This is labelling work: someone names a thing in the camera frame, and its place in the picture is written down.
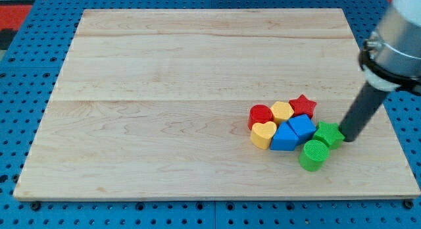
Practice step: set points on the red star block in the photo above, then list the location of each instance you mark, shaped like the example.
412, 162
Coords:
303, 106

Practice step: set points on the blue pentagon block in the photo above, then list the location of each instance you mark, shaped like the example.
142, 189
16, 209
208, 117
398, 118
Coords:
285, 139

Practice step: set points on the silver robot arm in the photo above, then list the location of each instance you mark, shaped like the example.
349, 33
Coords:
390, 57

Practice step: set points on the red cylinder block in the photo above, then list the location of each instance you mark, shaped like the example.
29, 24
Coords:
259, 114

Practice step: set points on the green cylinder block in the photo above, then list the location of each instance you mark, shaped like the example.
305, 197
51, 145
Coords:
313, 155

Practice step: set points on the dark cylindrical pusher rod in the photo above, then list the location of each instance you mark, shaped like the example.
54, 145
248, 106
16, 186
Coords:
363, 108

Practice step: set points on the green star block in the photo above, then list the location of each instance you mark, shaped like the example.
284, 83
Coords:
329, 134

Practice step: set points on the light wooden board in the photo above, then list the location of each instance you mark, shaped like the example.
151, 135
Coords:
152, 105

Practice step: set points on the yellow heart block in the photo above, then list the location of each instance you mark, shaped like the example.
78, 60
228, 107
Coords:
262, 134

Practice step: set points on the blue cube block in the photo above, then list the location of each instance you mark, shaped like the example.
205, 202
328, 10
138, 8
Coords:
303, 127

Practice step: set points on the yellow hexagon block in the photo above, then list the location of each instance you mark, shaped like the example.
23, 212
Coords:
281, 112

